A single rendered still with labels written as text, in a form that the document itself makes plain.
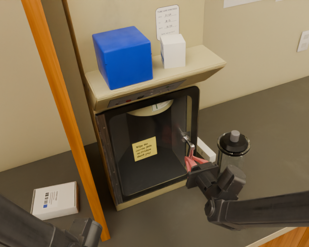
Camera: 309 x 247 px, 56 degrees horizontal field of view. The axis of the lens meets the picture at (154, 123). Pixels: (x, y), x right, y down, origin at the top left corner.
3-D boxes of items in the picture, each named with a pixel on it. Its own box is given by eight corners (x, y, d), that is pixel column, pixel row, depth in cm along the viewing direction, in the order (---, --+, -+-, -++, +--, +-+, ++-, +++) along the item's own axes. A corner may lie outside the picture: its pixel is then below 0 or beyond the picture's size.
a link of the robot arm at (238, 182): (205, 218, 73) (234, 230, 75) (230, 185, 69) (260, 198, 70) (199, 189, 84) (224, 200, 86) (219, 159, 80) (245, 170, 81)
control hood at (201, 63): (91, 107, 74) (83, 72, 68) (201, 76, 83) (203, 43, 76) (102, 133, 66) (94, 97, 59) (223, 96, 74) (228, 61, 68)
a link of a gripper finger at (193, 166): (180, 151, 92) (194, 170, 85) (199, 146, 94) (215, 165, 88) (177, 166, 96) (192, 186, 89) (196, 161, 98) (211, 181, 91)
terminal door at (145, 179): (117, 203, 101) (96, 112, 75) (194, 174, 109) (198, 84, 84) (117, 205, 100) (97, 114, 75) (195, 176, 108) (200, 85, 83)
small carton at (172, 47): (161, 59, 71) (159, 36, 67) (181, 57, 71) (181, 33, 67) (164, 68, 67) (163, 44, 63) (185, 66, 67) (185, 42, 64)
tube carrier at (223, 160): (207, 176, 113) (211, 136, 99) (232, 169, 115) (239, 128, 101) (220, 198, 105) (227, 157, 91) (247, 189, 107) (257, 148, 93)
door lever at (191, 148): (185, 156, 99) (178, 157, 98) (189, 134, 94) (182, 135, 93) (193, 166, 95) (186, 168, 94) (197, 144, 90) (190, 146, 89)
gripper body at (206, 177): (187, 169, 85) (199, 187, 80) (216, 161, 89) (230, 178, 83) (184, 185, 89) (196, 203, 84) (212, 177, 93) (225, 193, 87)
